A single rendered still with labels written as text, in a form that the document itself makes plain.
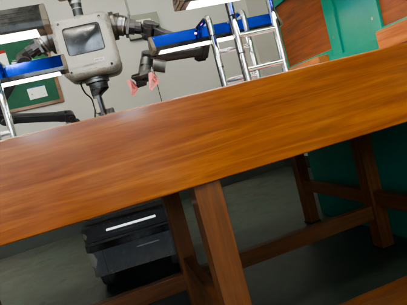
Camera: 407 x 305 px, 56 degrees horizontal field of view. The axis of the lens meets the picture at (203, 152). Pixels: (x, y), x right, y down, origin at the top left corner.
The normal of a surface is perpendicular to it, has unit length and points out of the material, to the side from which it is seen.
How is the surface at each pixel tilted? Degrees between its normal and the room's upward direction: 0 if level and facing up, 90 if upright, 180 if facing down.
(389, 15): 90
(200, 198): 90
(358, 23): 90
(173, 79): 90
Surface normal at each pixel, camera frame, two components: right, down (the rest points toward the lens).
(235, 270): 0.25, 0.01
